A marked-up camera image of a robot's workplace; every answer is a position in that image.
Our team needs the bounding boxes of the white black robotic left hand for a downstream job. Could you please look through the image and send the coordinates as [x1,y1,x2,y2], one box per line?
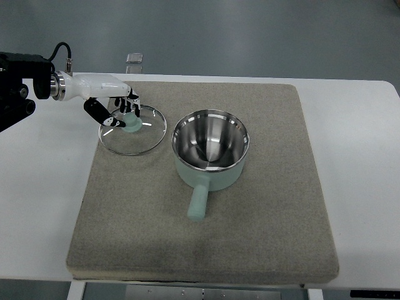
[50,71,141,128]

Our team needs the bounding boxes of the glass lid with green knob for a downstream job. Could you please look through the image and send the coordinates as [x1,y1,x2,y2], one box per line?
[99,105,167,156]

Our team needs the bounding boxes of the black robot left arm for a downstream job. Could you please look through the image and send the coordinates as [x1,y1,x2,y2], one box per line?
[1,42,72,131]

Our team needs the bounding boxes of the mint green saucepan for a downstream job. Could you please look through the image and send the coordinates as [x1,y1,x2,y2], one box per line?
[171,109,249,221]

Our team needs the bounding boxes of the beige square fabric mat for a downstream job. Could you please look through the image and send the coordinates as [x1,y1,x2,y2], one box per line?
[65,81,340,286]

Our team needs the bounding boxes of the black control panel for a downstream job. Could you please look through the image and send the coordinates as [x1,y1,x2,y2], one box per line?
[350,290,400,299]

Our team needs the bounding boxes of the metal bracket under table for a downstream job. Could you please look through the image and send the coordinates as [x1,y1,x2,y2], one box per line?
[124,285,282,300]

